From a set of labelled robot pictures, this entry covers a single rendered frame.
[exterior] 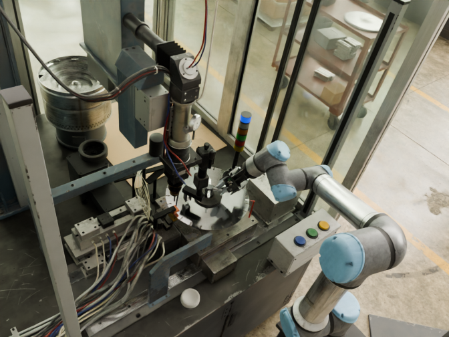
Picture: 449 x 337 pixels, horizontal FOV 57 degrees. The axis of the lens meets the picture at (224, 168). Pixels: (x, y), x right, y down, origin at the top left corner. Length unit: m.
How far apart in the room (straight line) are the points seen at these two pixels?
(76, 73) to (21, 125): 1.35
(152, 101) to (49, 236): 0.48
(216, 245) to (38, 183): 0.93
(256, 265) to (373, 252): 0.74
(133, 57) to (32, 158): 0.58
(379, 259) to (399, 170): 2.63
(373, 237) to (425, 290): 1.92
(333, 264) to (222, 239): 0.65
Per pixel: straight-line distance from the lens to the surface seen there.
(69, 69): 2.07
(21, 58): 2.18
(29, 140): 0.75
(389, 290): 2.87
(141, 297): 1.59
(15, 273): 1.72
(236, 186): 1.48
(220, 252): 1.64
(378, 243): 1.10
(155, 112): 1.23
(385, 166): 3.68
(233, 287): 1.65
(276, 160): 1.37
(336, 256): 1.07
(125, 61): 1.28
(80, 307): 1.58
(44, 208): 0.88
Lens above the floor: 2.17
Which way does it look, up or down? 44 degrees down
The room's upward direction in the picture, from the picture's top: 12 degrees clockwise
